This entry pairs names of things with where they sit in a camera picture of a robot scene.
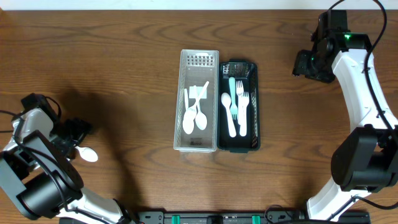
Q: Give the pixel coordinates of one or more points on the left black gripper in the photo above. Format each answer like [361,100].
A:
[76,134]

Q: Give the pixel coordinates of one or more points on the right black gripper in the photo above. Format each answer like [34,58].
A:
[300,66]

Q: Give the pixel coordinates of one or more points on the white plastic spoon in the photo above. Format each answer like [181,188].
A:
[188,123]
[87,153]
[194,107]
[226,102]
[200,119]

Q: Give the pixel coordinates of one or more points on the white plastic fork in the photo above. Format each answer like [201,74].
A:
[243,104]
[233,107]
[239,92]

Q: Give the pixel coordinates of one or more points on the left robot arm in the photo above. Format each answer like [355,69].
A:
[36,170]

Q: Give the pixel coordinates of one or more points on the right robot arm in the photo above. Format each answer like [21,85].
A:
[366,161]

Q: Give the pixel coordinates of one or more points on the black perforated plastic basket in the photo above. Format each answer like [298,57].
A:
[246,72]

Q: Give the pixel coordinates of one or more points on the white perforated plastic basket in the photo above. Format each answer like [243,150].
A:
[196,68]

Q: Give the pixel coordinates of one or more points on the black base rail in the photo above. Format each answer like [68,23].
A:
[271,216]

